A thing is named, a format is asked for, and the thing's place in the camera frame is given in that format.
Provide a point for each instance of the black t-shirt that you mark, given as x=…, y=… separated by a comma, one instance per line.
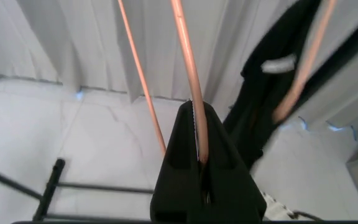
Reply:
x=259, y=109

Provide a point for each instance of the black clothes rack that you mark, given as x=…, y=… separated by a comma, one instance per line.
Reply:
x=50, y=186

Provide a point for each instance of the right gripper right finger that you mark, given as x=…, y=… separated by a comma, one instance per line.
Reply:
x=232, y=193

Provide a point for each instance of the white curtain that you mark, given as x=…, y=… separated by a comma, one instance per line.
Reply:
x=73, y=40

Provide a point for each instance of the white laundry basket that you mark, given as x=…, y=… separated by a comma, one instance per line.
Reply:
x=275, y=208

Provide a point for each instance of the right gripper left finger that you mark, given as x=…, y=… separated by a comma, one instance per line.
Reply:
x=176, y=193

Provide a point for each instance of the pink clothes hanger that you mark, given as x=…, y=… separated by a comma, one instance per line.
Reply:
x=191, y=68
x=300, y=81

